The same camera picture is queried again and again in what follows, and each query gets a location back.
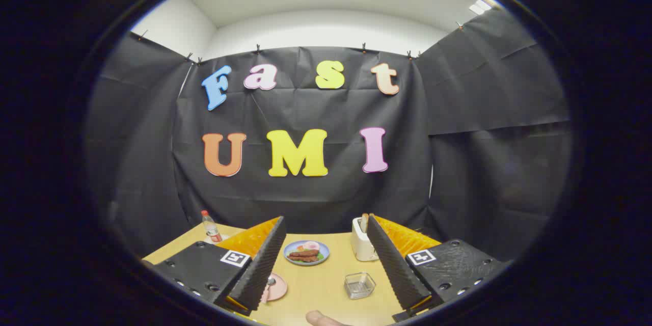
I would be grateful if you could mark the pink ham slice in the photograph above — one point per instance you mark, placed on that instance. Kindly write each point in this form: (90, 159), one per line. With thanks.
(311, 245)

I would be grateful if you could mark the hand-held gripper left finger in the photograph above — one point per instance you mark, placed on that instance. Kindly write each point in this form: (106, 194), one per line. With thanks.
(260, 270)

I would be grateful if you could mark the clear water bottle red label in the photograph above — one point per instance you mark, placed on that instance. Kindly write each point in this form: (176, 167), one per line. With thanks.
(211, 229)

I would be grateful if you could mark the toast bread slice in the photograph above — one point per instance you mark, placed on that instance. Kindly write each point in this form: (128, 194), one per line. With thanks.
(363, 223)

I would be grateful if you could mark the blue plate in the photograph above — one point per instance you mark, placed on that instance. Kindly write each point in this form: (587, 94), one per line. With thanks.
(293, 260)

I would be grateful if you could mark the brown grilled sausage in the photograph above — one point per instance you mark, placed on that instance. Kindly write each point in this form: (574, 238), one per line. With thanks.
(304, 253)
(304, 259)

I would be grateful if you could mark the pink plate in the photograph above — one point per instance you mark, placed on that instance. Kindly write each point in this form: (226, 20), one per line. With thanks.
(279, 288)

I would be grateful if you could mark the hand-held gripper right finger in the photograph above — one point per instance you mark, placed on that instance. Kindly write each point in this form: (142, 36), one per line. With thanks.
(397, 270)

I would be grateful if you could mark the green lettuce leaf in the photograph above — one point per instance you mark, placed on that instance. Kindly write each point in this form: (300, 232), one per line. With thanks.
(320, 256)

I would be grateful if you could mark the white square coaster tray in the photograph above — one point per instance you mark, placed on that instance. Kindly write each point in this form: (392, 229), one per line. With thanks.
(225, 238)

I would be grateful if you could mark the white toaster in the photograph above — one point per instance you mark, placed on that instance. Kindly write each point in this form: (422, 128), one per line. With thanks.
(360, 247)

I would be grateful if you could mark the small ceiling light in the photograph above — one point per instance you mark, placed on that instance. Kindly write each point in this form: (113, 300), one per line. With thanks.
(480, 6)

